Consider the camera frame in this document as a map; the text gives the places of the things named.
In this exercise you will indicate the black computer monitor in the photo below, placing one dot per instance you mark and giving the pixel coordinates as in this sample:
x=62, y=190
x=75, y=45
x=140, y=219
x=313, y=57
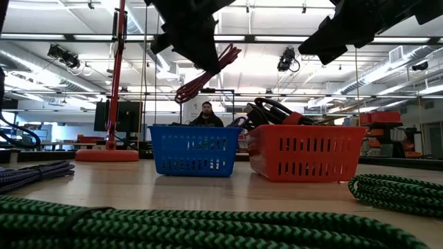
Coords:
x=129, y=115

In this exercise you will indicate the red plastic basket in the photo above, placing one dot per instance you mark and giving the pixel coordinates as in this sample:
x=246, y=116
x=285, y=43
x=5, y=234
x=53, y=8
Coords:
x=263, y=155

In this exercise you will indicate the blue plastic basket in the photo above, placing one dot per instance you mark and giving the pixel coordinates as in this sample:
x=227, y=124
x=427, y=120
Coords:
x=166, y=155

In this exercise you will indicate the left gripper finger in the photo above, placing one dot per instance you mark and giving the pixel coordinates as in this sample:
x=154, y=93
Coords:
x=162, y=43
x=200, y=45

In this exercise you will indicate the red desk lamp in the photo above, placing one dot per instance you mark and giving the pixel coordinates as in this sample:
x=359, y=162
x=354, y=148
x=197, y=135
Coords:
x=107, y=155

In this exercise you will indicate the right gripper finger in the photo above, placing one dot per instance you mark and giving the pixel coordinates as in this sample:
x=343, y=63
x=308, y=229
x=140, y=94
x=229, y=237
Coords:
x=322, y=39
x=332, y=55

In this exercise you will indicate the person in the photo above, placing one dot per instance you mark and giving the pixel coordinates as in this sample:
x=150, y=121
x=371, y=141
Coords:
x=207, y=119

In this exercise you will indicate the red storage bin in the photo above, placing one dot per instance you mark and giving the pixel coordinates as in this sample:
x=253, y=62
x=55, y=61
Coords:
x=386, y=117
x=365, y=118

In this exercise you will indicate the black ceiling-mounted device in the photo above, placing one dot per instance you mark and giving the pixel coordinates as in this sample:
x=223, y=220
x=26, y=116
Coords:
x=64, y=55
x=286, y=58

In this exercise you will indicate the black storage shelf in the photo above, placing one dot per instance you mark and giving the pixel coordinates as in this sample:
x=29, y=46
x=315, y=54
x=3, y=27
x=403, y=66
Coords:
x=380, y=124

